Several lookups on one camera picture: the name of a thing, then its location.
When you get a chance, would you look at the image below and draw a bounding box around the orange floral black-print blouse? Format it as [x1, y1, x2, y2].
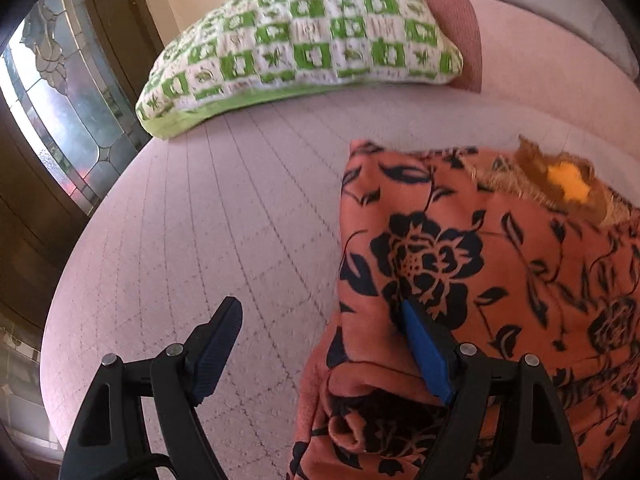
[286, 141, 639, 479]

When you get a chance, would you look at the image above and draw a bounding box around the stained glass wooden door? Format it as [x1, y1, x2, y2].
[1, 0, 162, 334]

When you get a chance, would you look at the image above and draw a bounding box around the pink cylindrical bolster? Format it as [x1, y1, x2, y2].
[425, 0, 639, 157]

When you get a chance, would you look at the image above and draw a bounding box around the green white patterned pillow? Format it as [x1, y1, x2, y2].
[136, 0, 463, 140]

